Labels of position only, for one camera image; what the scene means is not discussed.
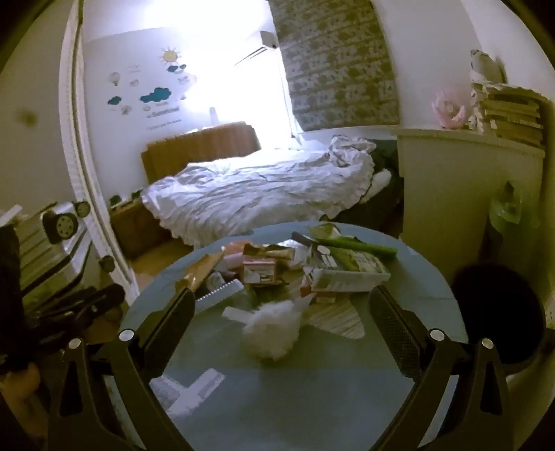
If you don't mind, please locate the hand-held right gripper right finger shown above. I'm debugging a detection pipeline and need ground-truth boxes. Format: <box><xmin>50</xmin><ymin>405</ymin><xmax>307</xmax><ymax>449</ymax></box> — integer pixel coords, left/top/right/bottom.
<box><xmin>366</xmin><ymin>284</ymin><xmax>521</xmax><ymax>451</ymax></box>

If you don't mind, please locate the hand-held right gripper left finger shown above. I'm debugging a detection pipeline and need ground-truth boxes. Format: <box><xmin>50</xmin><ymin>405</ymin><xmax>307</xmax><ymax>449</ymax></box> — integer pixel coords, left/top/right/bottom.
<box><xmin>45</xmin><ymin>286</ymin><xmax>196</xmax><ymax>451</ymax></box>

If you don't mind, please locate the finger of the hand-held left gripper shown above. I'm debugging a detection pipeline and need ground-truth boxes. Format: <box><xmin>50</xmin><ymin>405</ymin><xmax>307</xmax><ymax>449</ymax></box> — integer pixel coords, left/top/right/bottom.
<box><xmin>24</xmin><ymin>283</ymin><xmax>127</xmax><ymax>324</ymax></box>

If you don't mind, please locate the long green box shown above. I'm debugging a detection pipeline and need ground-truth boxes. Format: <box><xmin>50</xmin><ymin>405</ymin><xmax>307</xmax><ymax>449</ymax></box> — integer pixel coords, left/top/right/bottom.
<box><xmin>322</xmin><ymin>234</ymin><xmax>398</xmax><ymax>262</ymax></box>

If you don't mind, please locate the person's left hand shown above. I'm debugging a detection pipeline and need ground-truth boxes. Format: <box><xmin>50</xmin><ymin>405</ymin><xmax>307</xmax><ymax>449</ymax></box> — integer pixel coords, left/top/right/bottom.
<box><xmin>0</xmin><ymin>363</ymin><xmax>42</xmax><ymax>434</ymax></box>

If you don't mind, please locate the white toothed plastic strip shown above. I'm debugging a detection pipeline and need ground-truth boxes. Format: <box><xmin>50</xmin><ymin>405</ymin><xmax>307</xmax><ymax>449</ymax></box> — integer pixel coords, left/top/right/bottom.
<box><xmin>195</xmin><ymin>280</ymin><xmax>244</xmax><ymax>311</ymax></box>

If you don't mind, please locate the striped cloth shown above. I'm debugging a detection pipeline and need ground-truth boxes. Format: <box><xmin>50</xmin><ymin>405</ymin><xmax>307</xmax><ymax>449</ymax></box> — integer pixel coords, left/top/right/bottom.
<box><xmin>302</xmin><ymin>298</ymin><xmax>367</xmax><ymax>340</ymax></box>

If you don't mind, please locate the silver ribbed suitcase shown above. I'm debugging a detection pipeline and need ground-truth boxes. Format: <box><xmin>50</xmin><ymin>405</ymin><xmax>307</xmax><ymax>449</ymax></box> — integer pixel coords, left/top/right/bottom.
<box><xmin>0</xmin><ymin>200</ymin><xmax>119</xmax><ymax>304</ymax></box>

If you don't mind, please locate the brown wooden stick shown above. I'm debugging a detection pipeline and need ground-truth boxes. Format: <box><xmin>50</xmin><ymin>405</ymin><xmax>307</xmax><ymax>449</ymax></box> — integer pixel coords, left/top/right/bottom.
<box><xmin>175</xmin><ymin>252</ymin><xmax>227</xmax><ymax>292</ymax></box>

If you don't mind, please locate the white paper strip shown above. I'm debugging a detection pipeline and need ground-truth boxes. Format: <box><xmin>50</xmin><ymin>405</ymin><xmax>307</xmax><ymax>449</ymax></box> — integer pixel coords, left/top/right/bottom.
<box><xmin>222</xmin><ymin>305</ymin><xmax>257</xmax><ymax>324</ymax></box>

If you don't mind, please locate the white plastic piece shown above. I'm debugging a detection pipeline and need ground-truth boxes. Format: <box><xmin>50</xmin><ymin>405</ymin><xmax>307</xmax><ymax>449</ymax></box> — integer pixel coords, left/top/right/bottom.
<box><xmin>150</xmin><ymin>368</ymin><xmax>227</xmax><ymax>418</ymax></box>

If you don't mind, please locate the white printed packet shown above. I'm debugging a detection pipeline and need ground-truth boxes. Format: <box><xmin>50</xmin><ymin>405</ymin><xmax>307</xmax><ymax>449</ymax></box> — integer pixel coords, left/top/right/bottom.
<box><xmin>304</xmin><ymin>250</ymin><xmax>392</xmax><ymax>296</ymax></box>

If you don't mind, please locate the brown wooden nightstand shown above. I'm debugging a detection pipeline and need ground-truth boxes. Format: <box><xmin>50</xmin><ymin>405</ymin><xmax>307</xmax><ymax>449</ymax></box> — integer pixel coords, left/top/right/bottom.
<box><xmin>108</xmin><ymin>191</ymin><xmax>173</xmax><ymax>262</ymax></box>

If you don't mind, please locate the pink printed carton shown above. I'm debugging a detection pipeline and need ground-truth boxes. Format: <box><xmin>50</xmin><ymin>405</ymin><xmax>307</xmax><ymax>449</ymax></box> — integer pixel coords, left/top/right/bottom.
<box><xmin>240</xmin><ymin>256</ymin><xmax>279</xmax><ymax>287</ymax></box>

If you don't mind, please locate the white fluffy puff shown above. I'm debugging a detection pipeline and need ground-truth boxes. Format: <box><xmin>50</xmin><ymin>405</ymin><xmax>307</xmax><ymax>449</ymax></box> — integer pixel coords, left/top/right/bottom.
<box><xmin>240</xmin><ymin>299</ymin><xmax>305</xmax><ymax>361</ymax></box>

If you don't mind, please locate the crumpled foil wrapper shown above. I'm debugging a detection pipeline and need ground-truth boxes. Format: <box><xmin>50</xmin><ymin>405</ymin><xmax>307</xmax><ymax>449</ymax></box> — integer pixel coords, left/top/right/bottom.
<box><xmin>242</xmin><ymin>242</ymin><xmax>296</xmax><ymax>262</ymax></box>

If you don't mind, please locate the green and white wrapper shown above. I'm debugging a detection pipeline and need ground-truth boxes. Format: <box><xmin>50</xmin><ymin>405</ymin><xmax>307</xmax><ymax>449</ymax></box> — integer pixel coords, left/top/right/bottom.
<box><xmin>307</xmin><ymin>222</ymin><xmax>361</xmax><ymax>244</ymax></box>

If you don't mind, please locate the dark bed base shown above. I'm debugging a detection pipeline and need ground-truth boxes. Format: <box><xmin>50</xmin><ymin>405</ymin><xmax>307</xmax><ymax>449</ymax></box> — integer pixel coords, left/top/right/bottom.
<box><xmin>321</xmin><ymin>139</ymin><xmax>405</xmax><ymax>228</ymax></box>

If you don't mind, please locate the white cabinet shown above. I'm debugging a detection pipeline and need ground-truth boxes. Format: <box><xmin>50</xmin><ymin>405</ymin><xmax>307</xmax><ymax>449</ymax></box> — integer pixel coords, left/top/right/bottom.
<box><xmin>396</xmin><ymin>127</ymin><xmax>547</xmax><ymax>280</ymax></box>

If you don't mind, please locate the bed with white duvet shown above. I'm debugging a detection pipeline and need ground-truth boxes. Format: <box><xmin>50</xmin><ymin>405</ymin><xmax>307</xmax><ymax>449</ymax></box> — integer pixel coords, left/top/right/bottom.
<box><xmin>141</xmin><ymin>134</ymin><xmax>393</xmax><ymax>244</ymax></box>

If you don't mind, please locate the pale green bag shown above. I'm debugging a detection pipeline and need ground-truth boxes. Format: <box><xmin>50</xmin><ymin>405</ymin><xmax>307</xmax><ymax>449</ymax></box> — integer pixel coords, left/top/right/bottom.
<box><xmin>487</xmin><ymin>180</ymin><xmax>528</xmax><ymax>244</ymax></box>

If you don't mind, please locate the brown padded headboard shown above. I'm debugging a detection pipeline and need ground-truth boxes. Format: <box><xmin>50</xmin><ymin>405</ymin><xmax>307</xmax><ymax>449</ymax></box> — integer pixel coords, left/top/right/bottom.
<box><xmin>140</xmin><ymin>122</ymin><xmax>263</xmax><ymax>185</ymax></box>

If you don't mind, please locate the pink plush toy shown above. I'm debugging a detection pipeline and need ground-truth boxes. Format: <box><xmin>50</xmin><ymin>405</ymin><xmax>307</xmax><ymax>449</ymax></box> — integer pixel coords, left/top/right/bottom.
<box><xmin>430</xmin><ymin>88</ymin><xmax>470</xmax><ymax>129</ymax></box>

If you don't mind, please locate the stack of books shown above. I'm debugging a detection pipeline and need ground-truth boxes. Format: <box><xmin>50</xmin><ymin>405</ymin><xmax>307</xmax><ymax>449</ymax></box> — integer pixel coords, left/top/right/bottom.
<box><xmin>468</xmin><ymin>83</ymin><xmax>549</xmax><ymax>149</ymax></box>

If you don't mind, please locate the grey plush toy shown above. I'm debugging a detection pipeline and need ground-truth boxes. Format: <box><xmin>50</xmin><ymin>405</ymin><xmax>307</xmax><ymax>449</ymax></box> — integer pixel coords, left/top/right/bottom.
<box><xmin>470</xmin><ymin>49</ymin><xmax>509</xmax><ymax>86</ymax></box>

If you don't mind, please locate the white air conditioner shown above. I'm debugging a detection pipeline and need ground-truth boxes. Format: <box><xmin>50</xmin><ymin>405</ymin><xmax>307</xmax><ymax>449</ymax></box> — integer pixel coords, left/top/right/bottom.
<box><xmin>234</xmin><ymin>29</ymin><xmax>281</xmax><ymax>67</ymax></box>

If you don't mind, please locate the white door frame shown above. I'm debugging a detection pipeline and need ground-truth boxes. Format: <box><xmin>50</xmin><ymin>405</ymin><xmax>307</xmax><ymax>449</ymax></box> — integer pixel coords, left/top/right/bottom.
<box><xmin>58</xmin><ymin>0</ymin><xmax>140</xmax><ymax>300</ymax></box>

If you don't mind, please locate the large blue cloud wall sticker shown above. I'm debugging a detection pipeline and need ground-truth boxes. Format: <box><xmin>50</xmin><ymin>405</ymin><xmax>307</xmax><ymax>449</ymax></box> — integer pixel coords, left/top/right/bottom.
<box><xmin>139</xmin><ymin>87</ymin><xmax>172</xmax><ymax>105</ymax></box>

